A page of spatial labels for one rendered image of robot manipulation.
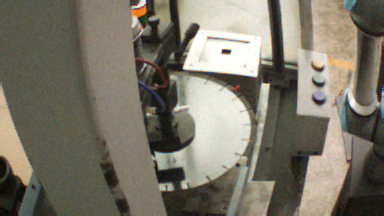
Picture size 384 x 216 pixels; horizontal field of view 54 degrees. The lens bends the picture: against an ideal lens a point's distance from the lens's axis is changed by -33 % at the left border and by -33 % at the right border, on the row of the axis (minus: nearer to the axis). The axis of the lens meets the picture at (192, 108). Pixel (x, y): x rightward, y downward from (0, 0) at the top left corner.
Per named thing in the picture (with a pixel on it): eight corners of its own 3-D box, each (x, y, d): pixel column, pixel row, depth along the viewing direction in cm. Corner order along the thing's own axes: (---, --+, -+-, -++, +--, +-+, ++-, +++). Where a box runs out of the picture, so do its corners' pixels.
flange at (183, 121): (158, 103, 115) (157, 94, 113) (206, 120, 110) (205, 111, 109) (130, 137, 108) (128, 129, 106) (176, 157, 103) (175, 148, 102)
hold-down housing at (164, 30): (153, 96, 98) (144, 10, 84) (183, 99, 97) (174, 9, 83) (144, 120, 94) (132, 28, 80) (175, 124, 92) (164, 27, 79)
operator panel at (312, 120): (297, 86, 147) (297, 47, 137) (325, 90, 144) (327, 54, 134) (291, 155, 127) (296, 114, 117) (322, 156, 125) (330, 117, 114)
